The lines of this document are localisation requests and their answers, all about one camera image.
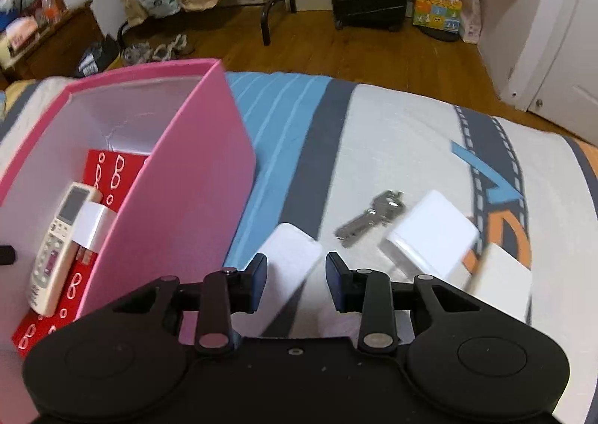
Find white door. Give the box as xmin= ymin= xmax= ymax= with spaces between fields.
xmin=480 ymin=0 xmax=598 ymax=147

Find dark plastic bag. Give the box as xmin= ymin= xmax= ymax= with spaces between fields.
xmin=74 ymin=36 xmax=121 ymax=79

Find pink tissue box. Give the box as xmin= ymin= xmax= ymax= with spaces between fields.
xmin=4 ymin=15 xmax=39 ymax=50

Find white power adapter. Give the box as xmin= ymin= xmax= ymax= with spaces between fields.
xmin=377 ymin=191 xmax=480 ymax=282

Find wooden cabinet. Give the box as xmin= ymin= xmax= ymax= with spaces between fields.
xmin=0 ymin=1 xmax=104 ymax=85

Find white remote with grey screen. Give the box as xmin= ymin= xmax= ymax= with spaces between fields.
xmin=28 ymin=182 xmax=102 ymax=316

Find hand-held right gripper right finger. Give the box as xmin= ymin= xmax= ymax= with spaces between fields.
xmin=326 ymin=251 xmax=482 ymax=352

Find silver keys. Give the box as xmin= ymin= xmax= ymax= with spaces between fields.
xmin=334 ymin=191 xmax=405 ymax=248

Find small white box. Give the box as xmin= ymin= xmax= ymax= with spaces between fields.
xmin=74 ymin=202 xmax=118 ymax=251

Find white rectangular box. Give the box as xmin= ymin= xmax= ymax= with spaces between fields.
xmin=467 ymin=242 xmax=534 ymax=324
xmin=256 ymin=223 xmax=324 ymax=309

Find white plastic bag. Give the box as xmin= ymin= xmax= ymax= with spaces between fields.
xmin=460 ymin=0 xmax=483 ymax=44

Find red glasses-print box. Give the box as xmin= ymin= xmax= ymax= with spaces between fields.
xmin=12 ymin=149 xmax=152 ymax=351

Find narrow brown paper bag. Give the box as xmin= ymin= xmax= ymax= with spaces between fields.
xmin=116 ymin=0 xmax=147 ymax=27

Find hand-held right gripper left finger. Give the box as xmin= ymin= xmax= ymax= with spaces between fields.
xmin=112 ymin=253 xmax=269 ymax=356

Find orange bottle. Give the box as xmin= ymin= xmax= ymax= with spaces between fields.
xmin=40 ymin=0 xmax=62 ymax=24

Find pink cardboard box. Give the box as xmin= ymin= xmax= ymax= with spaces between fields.
xmin=0 ymin=58 xmax=257 ymax=352

